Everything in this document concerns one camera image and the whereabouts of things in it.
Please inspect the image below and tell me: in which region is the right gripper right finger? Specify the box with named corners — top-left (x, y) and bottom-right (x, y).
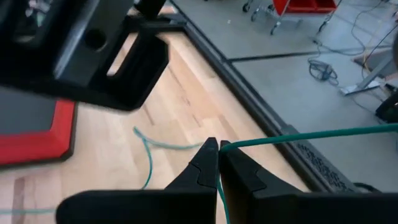
top-left (220, 140), bottom-right (398, 224)

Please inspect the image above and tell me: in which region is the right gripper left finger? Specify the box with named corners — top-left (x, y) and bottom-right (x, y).
top-left (55, 137), bottom-right (220, 224)

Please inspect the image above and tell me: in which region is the thin green wire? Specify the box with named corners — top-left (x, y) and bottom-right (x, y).
top-left (0, 123), bottom-right (398, 224)

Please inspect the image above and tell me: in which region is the red and black box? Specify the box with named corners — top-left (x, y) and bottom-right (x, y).
top-left (0, 85), bottom-right (78, 170)

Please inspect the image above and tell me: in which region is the black equipment case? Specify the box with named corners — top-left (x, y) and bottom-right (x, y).
top-left (374, 93), bottom-right (398, 124)

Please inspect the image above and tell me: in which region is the wooden workbench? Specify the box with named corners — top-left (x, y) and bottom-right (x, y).
top-left (340, 52), bottom-right (398, 96)

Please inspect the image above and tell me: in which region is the metal rack with red bins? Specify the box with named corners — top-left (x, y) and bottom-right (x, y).
top-left (242, 0), bottom-right (340, 35)

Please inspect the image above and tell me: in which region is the black floor cable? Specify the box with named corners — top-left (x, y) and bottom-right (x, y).
top-left (353, 182), bottom-right (382, 193)

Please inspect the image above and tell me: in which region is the grey coiled floor cable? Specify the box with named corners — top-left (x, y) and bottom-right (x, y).
top-left (307, 58), bottom-right (340, 86)

